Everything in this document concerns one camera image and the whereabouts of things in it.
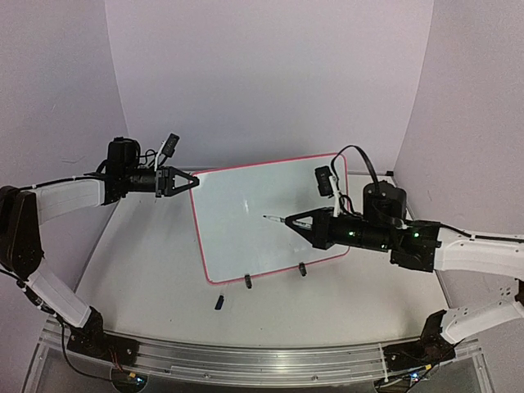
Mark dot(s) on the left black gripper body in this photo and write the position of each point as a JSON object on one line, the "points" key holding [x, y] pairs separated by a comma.
{"points": [[160, 186]]}

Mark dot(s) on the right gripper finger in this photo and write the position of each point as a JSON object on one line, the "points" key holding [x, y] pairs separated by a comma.
{"points": [[306, 231], [307, 219]]}

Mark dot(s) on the white marker pen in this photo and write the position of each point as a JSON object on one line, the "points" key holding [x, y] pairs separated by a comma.
{"points": [[282, 220]]}

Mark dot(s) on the base circuit board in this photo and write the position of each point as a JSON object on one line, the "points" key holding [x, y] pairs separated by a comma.
{"points": [[126, 377], [411, 376]]}

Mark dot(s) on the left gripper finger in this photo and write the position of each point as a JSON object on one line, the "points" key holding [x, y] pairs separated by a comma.
{"points": [[174, 190], [175, 174]]}

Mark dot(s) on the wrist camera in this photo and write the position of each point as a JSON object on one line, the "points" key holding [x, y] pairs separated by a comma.
{"points": [[167, 150], [328, 187]]}

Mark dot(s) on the left base circuit board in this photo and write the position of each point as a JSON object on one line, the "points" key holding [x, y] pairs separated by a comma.
{"points": [[126, 377]]}

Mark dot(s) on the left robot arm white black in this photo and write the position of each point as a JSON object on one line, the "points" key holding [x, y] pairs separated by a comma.
{"points": [[25, 209]]}

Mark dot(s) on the aluminium front rail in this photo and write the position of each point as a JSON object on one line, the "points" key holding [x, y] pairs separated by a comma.
{"points": [[260, 367]]}

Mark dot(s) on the black stand foot right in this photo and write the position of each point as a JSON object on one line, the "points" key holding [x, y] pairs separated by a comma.
{"points": [[302, 269]]}

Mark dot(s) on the pink framed whiteboard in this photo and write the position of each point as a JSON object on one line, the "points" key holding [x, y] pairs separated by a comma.
{"points": [[233, 210]]}

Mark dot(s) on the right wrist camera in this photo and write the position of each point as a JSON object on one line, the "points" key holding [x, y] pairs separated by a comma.
{"points": [[328, 187]]}

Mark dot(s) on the right base circuit board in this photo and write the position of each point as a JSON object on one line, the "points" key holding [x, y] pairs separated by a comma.
{"points": [[411, 376]]}

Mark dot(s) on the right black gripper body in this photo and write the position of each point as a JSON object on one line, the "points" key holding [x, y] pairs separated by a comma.
{"points": [[322, 229]]}

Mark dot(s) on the dark blue marker cap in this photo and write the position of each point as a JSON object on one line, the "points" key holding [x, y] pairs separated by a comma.
{"points": [[219, 303]]}

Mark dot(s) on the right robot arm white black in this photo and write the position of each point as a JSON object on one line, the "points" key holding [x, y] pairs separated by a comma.
{"points": [[424, 246]]}

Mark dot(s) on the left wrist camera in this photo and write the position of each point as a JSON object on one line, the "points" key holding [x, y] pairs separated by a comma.
{"points": [[167, 150]]}

